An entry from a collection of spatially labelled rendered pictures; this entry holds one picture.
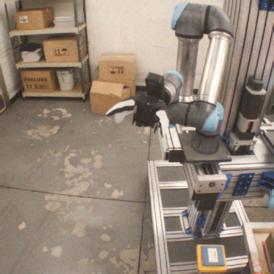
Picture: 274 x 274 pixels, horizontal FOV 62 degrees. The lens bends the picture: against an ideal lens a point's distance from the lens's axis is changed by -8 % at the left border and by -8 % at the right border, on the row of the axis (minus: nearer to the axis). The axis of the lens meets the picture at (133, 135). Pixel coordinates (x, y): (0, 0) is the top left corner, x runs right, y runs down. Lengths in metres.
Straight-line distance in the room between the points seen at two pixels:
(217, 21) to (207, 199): 0.83
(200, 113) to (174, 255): 1.40
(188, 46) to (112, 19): 3.40
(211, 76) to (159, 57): 3.58
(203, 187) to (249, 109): 0.45
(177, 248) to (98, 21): 3.63
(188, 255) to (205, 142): 1.11
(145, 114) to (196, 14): 0.47
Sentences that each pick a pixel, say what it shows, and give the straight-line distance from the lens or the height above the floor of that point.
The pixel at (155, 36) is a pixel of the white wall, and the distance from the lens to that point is 4.33.
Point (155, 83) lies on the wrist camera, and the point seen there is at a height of 1.74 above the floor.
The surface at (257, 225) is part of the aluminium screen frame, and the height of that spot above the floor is 0.99.
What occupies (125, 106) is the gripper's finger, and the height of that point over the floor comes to 1.69.
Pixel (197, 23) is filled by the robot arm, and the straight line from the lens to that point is 0.98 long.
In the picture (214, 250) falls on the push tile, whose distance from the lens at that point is 1.21.
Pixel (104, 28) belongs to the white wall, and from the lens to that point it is 4.41.
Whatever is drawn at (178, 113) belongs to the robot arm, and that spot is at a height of 1.58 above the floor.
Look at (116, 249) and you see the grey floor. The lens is 2.27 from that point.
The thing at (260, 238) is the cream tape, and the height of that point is 0.95.
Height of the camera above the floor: 1.99
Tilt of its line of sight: 35 degrees down
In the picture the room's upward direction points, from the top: straight up
